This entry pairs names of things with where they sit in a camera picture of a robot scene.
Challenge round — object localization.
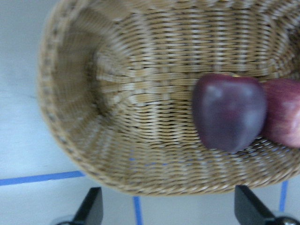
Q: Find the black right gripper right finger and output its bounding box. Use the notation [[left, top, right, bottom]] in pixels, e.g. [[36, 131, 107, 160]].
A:
[[234, 185, 300, 225]]

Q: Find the woven wicker basket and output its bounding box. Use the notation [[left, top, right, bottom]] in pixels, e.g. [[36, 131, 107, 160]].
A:
[[38, 0, 300, 195]]

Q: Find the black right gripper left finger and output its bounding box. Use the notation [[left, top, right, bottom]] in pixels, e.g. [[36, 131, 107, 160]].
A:
[[57, 187, 104, 225]]

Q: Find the dark purple apple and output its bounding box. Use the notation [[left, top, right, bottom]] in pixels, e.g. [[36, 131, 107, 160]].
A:
[[192, 74, 267, 153]]

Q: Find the red apple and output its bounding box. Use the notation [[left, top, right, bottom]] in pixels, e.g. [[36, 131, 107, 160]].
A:
[[262, 78, 300, 148]]

